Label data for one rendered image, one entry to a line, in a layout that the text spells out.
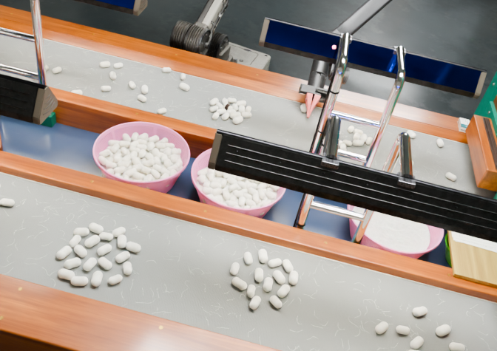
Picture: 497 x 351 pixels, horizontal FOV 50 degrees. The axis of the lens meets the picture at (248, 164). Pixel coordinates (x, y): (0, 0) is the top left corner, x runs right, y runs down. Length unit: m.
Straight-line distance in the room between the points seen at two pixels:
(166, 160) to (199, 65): 0.52
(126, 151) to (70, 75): 0.43
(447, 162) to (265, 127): 0.60
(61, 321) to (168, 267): 0.26
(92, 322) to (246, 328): 0.32
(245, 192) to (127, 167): 0.34
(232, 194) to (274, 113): 0.43
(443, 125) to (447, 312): 0.79
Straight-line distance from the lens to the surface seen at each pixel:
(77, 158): 1.64
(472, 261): 1.50
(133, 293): 1.23
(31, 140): 1.72
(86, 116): 1.71
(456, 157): 1.90
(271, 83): 1.91
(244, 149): 1.04
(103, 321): 1.16
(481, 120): 1.91
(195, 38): 2.10
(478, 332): 1.40
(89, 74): 1.89
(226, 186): 1.50
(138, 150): 1.56
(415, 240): 1.53
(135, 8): 1.59
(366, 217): 1.35
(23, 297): 1.21
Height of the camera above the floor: 1.74
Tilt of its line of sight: 40 degrees down
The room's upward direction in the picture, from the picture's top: 12 degrees clockwise
